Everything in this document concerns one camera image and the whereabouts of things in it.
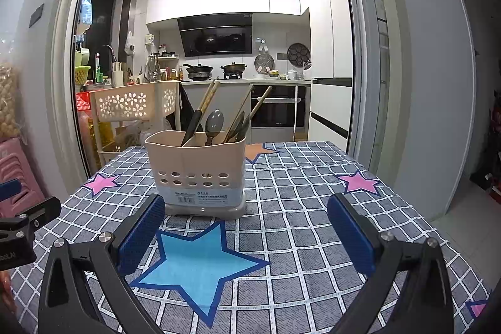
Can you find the black kitchen faucet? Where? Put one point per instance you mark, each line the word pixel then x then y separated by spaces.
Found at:
pixel 107 52

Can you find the black wall switch panel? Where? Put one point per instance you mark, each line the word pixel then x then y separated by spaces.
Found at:
pixel 36 16

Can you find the clear bag of beige beans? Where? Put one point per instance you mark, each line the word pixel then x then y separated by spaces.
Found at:
pixel 8 103

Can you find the beige plastic utensil holder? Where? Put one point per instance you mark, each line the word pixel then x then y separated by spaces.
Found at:
pixel 195 158

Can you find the stack of pink plastic stools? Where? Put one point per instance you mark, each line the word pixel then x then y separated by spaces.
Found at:
pixel 15 162

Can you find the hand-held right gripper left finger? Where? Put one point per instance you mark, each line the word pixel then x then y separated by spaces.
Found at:
pixel 143 236

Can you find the green plastic basket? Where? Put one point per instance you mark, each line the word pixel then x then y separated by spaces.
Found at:
pixel 82 75

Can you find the round dark baking pan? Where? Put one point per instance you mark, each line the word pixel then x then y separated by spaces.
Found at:
pixel 299 55

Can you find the dark cooking pot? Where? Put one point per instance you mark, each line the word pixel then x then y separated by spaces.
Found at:
pixel 233 68

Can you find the white hanging plastic bag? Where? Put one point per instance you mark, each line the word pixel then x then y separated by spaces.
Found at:
pixel 129 43

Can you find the black range hood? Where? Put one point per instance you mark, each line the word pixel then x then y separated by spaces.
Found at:
pixel 215 34

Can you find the white refrigerator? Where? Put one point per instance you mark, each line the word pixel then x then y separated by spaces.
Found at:
pixel 330 44

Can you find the round metal steamer rack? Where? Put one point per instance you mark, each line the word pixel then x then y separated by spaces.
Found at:
pixel 263 64

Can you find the black wok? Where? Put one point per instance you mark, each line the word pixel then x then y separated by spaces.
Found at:
pixel 198 71

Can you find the beige flower-cutout trolley cart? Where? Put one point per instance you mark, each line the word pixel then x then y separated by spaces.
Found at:
pixel 125 103

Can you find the spice rack with jars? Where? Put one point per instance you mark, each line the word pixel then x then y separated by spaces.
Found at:
pixel 164 68

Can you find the wooden chopstick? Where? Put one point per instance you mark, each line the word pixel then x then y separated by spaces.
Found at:
pixel 264 97
pixel 244 101

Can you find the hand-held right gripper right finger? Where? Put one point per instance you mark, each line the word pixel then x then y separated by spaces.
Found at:
pixel 348 236

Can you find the black cloth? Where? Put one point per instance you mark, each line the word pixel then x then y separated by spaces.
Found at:
pixel 187 107

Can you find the grey checked star tablecloth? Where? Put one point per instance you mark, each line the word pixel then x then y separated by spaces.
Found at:
pixel 293 220

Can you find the person's left hand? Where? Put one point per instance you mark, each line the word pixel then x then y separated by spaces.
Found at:
pixel 6 289

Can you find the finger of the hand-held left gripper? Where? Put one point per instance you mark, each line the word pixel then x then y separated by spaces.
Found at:
pixel 43 212
pixel 9 190

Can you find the black built-in oven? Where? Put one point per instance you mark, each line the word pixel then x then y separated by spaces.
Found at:
pixel 280 107

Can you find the yellow oil bottle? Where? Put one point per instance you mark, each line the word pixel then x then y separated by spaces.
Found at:
pixel 102 138

